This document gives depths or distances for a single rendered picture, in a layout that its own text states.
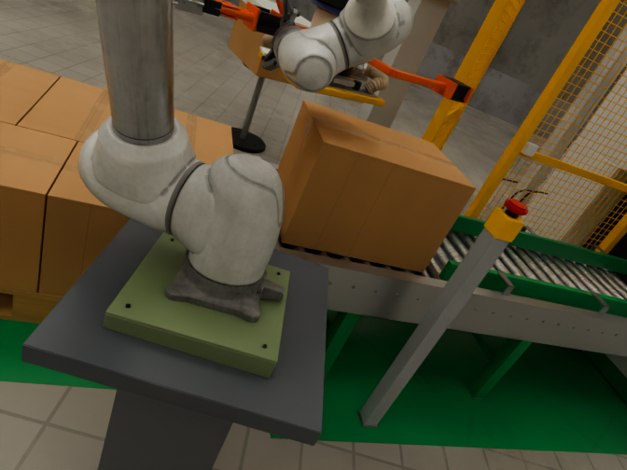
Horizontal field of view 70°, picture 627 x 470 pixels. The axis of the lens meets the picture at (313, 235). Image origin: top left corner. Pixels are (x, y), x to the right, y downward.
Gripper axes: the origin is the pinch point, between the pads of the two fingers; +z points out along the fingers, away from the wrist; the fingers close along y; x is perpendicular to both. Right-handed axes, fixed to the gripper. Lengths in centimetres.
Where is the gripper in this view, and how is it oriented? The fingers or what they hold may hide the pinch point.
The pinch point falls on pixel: (273, 24)
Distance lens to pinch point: 133.5
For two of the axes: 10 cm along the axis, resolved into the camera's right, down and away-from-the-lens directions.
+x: 8.9, 1.4, 4.3
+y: -3.6, 7.9, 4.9
